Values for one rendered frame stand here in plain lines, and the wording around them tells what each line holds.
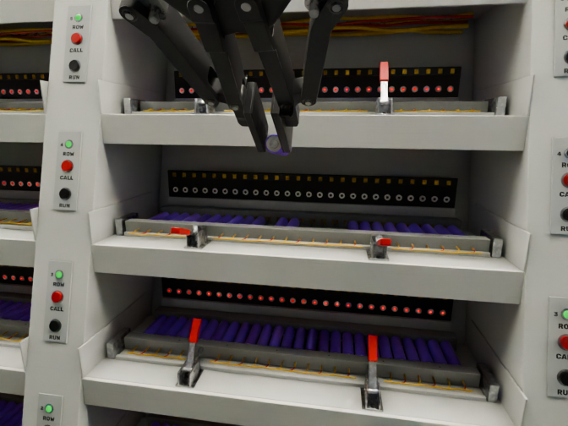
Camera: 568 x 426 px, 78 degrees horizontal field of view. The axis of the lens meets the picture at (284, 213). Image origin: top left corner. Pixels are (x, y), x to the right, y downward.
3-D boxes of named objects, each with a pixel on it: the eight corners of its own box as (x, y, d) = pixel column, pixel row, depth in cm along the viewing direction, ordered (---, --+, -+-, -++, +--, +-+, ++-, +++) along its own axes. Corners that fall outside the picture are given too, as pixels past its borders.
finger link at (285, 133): (274, 81, 29) (282, 81, 29) (286, 126, 36) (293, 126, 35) (270, 113, 28) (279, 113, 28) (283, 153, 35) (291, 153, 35)
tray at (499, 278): (520, 304, 46) (532, 233, 44) (94, 272, 55) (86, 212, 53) (466, 253, 65) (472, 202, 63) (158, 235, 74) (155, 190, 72)
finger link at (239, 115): (239, 92, 27) (202, 92, 27) (252, 127, 32) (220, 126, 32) (242, 76, 27) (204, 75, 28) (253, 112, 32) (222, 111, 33)
